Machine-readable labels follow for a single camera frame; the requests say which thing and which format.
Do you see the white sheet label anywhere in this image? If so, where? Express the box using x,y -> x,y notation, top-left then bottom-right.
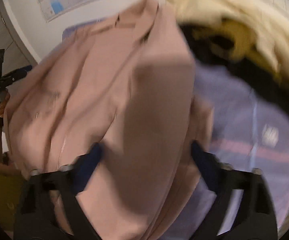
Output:
262,124 -> 279,148

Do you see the black garment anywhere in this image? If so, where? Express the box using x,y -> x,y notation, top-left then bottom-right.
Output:
180,24 -> 289,116

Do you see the olive green garment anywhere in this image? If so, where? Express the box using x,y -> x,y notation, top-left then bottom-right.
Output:
191,18 -> 274,75

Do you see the pink zip jacket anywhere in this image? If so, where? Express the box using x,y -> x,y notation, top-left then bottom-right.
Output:
4,0 -> 213,239

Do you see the cream yellow garment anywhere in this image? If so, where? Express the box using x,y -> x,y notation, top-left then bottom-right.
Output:
165,0 -> 289,86

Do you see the grey wardrobe door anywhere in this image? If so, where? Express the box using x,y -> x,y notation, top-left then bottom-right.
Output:
0,0 -> 39,81

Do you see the purple plaid bed sheet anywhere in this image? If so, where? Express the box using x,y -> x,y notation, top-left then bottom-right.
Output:
62,17 -> 289,240

